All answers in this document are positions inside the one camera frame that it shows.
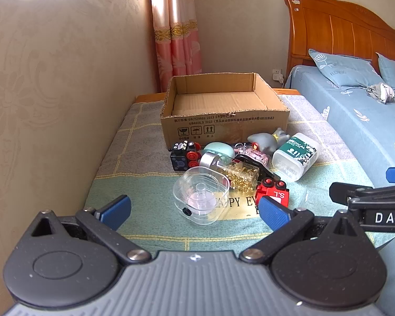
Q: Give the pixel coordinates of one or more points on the mint green egg-shaped case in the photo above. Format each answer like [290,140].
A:
[221,149]

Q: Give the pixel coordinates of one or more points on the checked green grey blanket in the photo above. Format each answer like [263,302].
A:
[144,158]

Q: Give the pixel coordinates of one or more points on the white wall socket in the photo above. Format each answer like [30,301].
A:
[276,71]

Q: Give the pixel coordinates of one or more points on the clear square plastic container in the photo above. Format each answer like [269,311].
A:
[191,184]

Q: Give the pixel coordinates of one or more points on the wooden bed headboard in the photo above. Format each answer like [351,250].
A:
[332,29]

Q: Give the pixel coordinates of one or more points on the grey folded cloth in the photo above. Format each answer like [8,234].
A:
[381,92]

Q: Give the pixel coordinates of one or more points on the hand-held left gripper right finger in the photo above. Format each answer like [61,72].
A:
[272,214]

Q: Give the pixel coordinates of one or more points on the grey dog figurine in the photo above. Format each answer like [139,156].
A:
[263,140]

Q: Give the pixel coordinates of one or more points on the white green-label plastic box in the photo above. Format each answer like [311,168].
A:
[293,164]

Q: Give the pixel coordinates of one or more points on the red toy truck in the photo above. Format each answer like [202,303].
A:
[276,192]

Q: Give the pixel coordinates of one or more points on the clear jar of gold pins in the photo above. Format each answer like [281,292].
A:
[245,175]

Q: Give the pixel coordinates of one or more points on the brown cardboard box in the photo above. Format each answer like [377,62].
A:
[223,128]

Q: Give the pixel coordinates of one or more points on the blue floral bedsheet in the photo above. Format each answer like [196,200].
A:
[349,121]

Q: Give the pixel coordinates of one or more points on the blue floral pillow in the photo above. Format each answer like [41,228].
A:
[345,69]
[391,69]

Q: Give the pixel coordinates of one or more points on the pink patterned curtain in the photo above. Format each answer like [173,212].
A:
[174,39]

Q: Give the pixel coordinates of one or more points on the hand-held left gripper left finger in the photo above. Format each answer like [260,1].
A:
[118,208]

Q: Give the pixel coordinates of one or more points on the black toy train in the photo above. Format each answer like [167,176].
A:
[179,158]

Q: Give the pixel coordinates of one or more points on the white charger plug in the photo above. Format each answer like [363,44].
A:
[279,79]

